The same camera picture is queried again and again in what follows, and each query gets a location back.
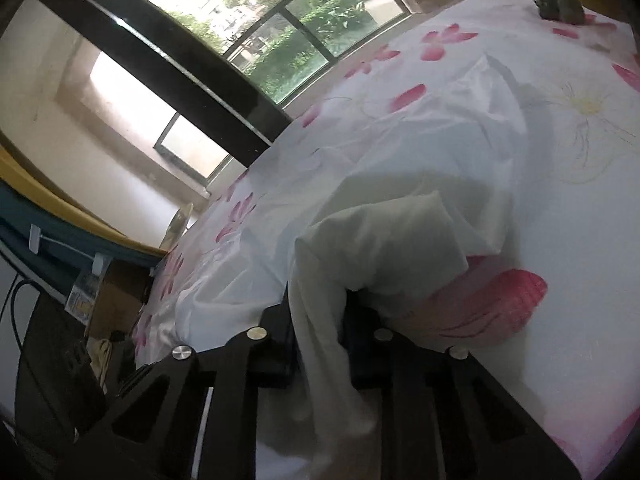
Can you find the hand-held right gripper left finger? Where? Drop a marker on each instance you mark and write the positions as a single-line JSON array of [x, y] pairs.
[[277, 360]]

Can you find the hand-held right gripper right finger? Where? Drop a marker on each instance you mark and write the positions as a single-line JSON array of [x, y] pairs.
[[365, 360]]

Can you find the large white garment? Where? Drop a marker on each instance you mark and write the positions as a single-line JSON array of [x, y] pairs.
[[390, 240]]

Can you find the cardboard box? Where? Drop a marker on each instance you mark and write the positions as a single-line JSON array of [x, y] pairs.
[[120, 295]]

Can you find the small printed carton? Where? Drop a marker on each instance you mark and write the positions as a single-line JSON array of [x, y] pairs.
[[84, 296]]

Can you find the dark bulky object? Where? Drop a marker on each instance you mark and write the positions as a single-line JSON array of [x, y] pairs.
[[50, 385]]

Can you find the floral bedsheet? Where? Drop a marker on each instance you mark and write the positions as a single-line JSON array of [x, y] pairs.
[[575, 235]]

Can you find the yellow and teal board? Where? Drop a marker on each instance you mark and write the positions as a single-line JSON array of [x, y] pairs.
[[60, 210]]

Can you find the balcony window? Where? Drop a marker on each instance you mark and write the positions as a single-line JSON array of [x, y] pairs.
[[280, 35]]

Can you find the green spiky plant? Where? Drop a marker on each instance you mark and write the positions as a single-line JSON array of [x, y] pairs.
[[555, 2]]

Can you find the white wall hook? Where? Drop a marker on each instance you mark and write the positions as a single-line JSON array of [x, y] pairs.
[[34, 240], [98, 261]]

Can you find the dark door frame pillar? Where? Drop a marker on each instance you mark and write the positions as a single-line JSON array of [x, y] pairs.
[[165, 65]]

